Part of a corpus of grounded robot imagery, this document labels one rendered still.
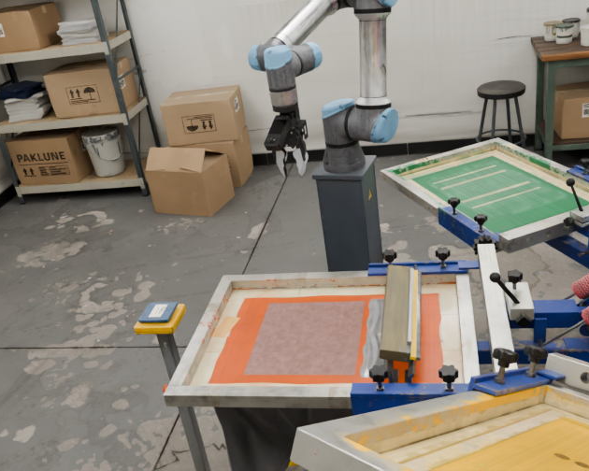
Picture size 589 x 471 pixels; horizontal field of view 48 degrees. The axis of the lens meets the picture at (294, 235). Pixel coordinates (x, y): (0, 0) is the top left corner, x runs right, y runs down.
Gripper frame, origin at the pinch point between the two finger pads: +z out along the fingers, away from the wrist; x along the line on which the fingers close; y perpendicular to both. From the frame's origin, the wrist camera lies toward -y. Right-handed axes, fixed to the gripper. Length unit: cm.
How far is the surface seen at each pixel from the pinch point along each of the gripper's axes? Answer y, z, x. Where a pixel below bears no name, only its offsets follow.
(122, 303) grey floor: 110, 136, 176
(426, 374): -31, 41, -43
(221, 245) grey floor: 187, 136, 147
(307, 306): -7.1, 40.7, -1.5
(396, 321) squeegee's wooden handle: -24, 31, -34
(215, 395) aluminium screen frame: -54, 37, 6
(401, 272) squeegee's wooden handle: -0.1, 30.6, -29.8
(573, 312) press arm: -11, 32, -76
